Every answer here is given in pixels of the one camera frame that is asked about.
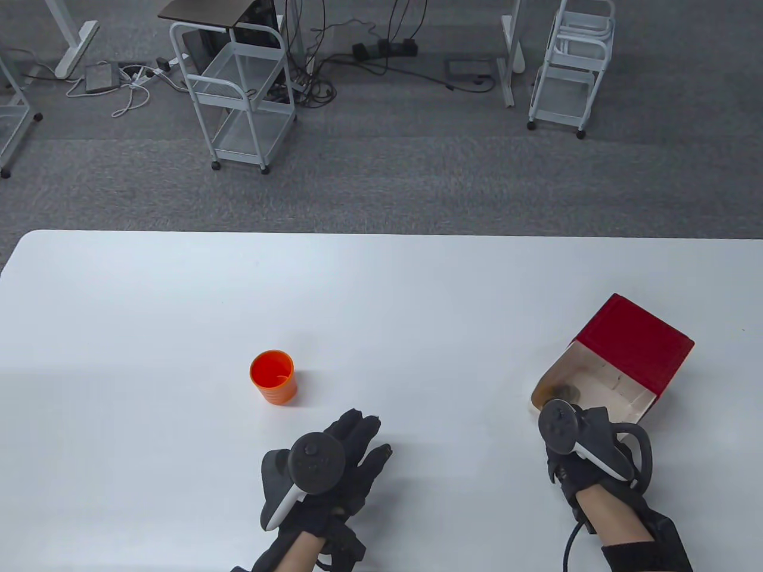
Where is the person's left hand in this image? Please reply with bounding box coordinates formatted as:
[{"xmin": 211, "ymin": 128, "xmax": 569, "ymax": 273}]
[{"xmin": 280, "ymin": 409, "xmax": 394, "ymax": 540}]

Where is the person's right hand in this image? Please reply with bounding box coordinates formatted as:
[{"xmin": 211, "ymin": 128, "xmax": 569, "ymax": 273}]
[{"xmin": 547, "ymin": 444, "xmax": 644, "ymax": 519}]

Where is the tea bag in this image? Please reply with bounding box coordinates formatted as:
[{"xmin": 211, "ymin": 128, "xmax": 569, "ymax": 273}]
[{"xmin": 539, "ymin": 381, "xmax": 584, "ymax": 412}]

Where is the orange cup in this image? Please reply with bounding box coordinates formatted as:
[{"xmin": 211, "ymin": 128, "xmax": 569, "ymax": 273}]
[{"xmin": 249, "ymin": 350, "xmax": 297, "ymax": 406}]

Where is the red tea bag box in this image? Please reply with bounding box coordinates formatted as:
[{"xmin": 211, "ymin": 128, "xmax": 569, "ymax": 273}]
[{"xmin": 531, "ymin": 293, "xmax": 696, "ymax": 427}]

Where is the person's left forearm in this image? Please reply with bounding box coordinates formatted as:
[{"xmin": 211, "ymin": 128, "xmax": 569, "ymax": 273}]
[{"xmin": 280, "ymin": 530, "xmax": 328, "ymax": 572}]

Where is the grey flat box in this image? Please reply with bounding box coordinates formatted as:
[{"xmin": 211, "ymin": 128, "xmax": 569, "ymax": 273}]
[{"xmin": 83, "ymin": 62, "xmax": 122, "ymax": 94}]

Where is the black left hand controller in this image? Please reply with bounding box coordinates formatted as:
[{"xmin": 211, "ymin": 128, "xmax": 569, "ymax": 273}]
[{"xmin": 260, "ymin": 433, "xmax": 348, "ymax": 532}]

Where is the black hand controller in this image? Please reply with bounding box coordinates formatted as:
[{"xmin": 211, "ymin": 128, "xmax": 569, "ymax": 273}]
[
  {"xmin": 538, "ymin": 399, "xmax": 653, "ymax": 492},
  {"xmin": 260, "ymin": 433, "xmax": 348, "ymax": 532}
]

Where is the black right hand controller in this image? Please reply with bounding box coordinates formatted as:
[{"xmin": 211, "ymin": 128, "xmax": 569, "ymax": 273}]
[{"xmin": 538, "ymin": 399, "xmax": 653, "ymax": 492}]

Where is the grey floor plate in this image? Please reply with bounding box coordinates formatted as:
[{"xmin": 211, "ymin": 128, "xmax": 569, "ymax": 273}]
[{"xmin": 444, "ymin": 55, "xmax": 497, "ymax": 85}]

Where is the white desk leg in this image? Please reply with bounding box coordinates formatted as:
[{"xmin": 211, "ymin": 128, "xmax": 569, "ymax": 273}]
[
  {"xmin": 500, "ymin": 0, "xmax": 526, "ymax": 108},
  {"xmin": 45, "ymin": 0, "xmax": 100, "ymax": 80}
]

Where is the black power strip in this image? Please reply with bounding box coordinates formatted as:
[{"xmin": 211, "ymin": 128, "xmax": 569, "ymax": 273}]
[{"xmin": 352, "ymin": 38, "xmax": 419, "ymax": 61}]

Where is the white power strip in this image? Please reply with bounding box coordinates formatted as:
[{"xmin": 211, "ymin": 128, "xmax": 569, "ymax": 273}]
[{"xmin": 136, "ymin": 55, "xmax": 190, "ymax": 81}]

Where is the black computer tower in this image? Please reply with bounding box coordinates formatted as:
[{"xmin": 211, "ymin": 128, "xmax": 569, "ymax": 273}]
[{"xmin": 200, "ymin": 0, "xmax": 282, "ymax": 57}]

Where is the dark wooden desk board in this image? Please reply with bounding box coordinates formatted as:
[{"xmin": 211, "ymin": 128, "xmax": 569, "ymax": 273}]
[{"xmin": 158, "ymin": 0, "xmax": 258, "ymax": 29}]

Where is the black left wrist mount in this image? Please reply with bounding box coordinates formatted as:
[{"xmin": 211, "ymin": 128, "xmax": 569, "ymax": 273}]
[{"xmin": 316, "ymin": 515, "xmax": 367, "ymax": 572}]

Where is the black right wrist strap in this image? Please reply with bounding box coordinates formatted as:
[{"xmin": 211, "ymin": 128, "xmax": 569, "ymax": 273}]
[{"xmin": 602, "ymin": 498, "xmax": 693, "ymax": 572}]

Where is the white wire utility cart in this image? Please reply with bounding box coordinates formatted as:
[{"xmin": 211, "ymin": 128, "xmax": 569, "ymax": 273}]
[
  {"xmin": 527, "ymin": 0, "xmax": 616, "ymax": 139},
  {"xmin": 169, "ymin": 21, "xmax": 297, "ymax": 175},
  {"xmin": 0, "ymin": 51, "xmax": 44, "ymax": 179}
]

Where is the black cable bundle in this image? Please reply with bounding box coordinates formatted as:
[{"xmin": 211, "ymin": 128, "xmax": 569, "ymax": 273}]
[{"xmin": 283, "ymin": 0, "xmax": 498, "ymax": 109}]

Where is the white cable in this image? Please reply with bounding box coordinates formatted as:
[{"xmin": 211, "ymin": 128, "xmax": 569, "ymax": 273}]
[{"xmin": 64, "ymin": 60, "xmax": 153, "ymax": 118}]

